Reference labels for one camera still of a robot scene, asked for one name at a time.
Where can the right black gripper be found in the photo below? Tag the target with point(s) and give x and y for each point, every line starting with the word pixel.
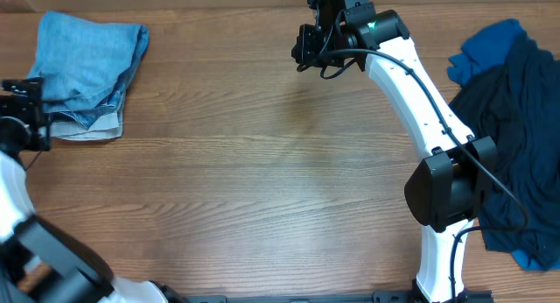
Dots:
pixel 307 44

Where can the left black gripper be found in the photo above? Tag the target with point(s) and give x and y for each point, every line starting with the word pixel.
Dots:
pixel 32 109

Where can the blue denim jeans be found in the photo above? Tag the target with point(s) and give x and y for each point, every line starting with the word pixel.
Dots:
pixel 86 66

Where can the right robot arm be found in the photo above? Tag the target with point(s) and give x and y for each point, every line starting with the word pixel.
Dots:
pixel 446 191

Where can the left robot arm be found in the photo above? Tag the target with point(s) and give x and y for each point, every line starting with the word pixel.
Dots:
pixel 39 261

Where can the folded light blue jeans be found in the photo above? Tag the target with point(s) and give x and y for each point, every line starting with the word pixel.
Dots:
pixel 106 127

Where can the black garment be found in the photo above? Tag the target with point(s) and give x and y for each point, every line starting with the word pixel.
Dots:
pixel 488 106

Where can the dark blue garment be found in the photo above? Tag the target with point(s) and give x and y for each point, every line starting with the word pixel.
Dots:
pixel 533 175

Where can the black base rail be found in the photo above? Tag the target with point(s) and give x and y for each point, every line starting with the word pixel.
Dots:
pixel 297 299

